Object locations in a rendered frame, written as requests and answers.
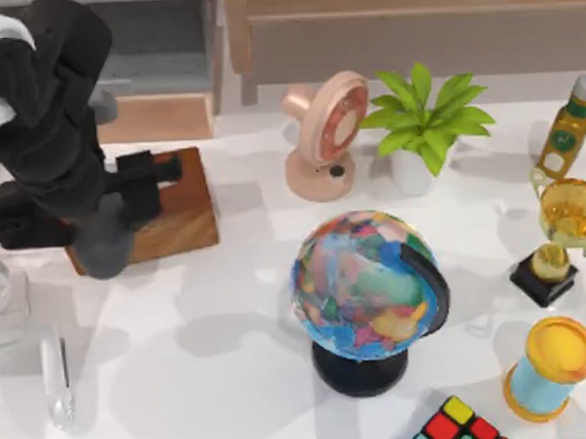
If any pale wooden cabinet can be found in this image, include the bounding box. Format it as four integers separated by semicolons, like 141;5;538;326
224;0;586;108

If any pale wooden drawer front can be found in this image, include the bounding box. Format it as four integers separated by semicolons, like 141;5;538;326
94;89;217;146

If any pulled-out drawer grey inside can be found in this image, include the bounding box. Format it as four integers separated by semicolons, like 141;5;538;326
87;0;224;99

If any colourful globe on black stand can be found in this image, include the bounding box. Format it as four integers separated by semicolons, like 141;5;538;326
286;206;456;401

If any pink desk fan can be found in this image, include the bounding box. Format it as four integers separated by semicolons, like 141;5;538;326
279;69;376;202

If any yellow bottle with grey cap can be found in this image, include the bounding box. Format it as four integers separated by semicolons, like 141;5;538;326
531;75;586;185

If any blue tub with yellow lid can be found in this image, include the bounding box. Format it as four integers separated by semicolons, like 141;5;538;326
500;314;586;424

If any multicoloured puzzle cube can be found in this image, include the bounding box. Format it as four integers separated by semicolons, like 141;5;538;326
402;391;516;439

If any dark grey rounded object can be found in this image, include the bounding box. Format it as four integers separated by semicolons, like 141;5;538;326
74;191;137;283

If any golden trophy on black base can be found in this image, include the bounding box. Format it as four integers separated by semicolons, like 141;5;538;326
503;164;586;311

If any brown wooden block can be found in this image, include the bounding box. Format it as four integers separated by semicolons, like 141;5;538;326
59;144;223;278

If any green plant in white pot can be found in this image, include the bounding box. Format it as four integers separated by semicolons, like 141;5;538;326
356;58;500;199

